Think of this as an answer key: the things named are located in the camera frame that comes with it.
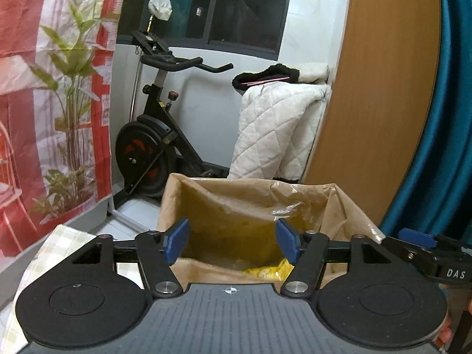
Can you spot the brown cardboard box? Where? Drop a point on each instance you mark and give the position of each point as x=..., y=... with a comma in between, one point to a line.
x=221, y=206

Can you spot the person's right hand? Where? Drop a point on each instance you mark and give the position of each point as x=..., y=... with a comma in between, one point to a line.
x=444, y=335

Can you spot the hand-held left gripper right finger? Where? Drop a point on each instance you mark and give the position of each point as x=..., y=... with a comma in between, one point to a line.
x=287, y=242

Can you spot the white metal floor frame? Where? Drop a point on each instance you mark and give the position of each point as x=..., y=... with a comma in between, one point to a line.
x=125, y=219

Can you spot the dark window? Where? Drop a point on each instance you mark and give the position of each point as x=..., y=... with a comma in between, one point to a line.
x=239, y=7

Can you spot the white quilted blanket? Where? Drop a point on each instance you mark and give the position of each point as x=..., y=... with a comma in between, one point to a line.
x=265, y=129

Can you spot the white plastic bag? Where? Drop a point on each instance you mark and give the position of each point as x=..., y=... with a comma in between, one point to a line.
x=161, y=7

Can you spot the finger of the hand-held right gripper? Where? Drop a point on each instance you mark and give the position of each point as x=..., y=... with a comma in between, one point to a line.
x=416, y=258
x=416, y=236

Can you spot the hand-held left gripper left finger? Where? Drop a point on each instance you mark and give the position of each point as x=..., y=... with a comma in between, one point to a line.
x=177, y=241

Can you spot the teal curtain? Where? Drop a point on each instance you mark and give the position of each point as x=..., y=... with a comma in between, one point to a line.
x=453, y=118

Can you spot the yellow snack packet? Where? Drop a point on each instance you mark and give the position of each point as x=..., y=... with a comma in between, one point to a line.
x=266, y=271

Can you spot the red printed wall cloth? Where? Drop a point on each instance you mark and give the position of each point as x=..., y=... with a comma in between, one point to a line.
x=37, y=81

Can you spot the green checked tablecloth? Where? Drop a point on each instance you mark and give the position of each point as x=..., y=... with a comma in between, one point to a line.
x=55, y=240

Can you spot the black exercise bike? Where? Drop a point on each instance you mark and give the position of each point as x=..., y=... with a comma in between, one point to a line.
x=147, y=140

